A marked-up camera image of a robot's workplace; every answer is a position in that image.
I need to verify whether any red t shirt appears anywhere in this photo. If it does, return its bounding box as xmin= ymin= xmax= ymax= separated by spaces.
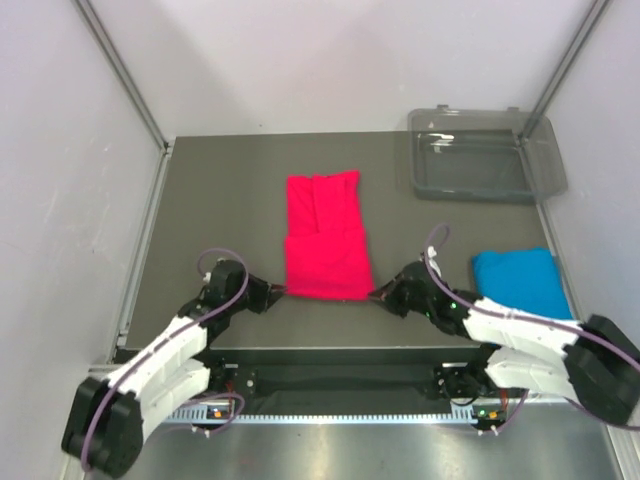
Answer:
xmin=284 ymin=170 xmax=374 ymax=301

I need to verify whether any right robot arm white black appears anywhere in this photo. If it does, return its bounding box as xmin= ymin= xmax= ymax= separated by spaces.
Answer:
xmin=368 ymin=262 xmax=639 ymax=431

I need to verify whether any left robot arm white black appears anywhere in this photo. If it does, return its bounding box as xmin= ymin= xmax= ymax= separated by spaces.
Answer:
xmin=61 ymin=271 xmax=286 ymax=479

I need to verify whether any blue folded t shirt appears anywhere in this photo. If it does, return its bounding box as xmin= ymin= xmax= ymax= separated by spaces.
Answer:
xmin=471 ymin=247 xmax=572 ymax=320

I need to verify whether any clear plastic storage bin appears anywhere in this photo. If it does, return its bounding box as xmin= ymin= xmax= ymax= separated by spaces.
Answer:
xmin=407 ymin=105 xmax=568 ymax=204

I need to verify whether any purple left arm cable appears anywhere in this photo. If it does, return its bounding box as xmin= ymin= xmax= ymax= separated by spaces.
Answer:
xmin=79 ymin=247 xmax=250 ymax=474

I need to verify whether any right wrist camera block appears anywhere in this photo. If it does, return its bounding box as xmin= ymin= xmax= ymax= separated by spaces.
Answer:
xmin=400 ymin=251 xmax=441 ymax=297

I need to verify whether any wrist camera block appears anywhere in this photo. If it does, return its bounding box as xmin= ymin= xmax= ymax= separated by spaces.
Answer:
xmin=400 ymin=251 xmax=441 ymax=297
xmin=202 ymin=259 xmax=246 ymax=310

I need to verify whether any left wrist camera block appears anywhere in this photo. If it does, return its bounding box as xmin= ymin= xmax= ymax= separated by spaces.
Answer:
xmin=202 ymin=259 xmax=246 ymax=310

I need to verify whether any grey slotted cable duct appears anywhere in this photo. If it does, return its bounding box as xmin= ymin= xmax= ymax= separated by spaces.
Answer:
xmin=169 ymin=402 xmax=506 ymax=425

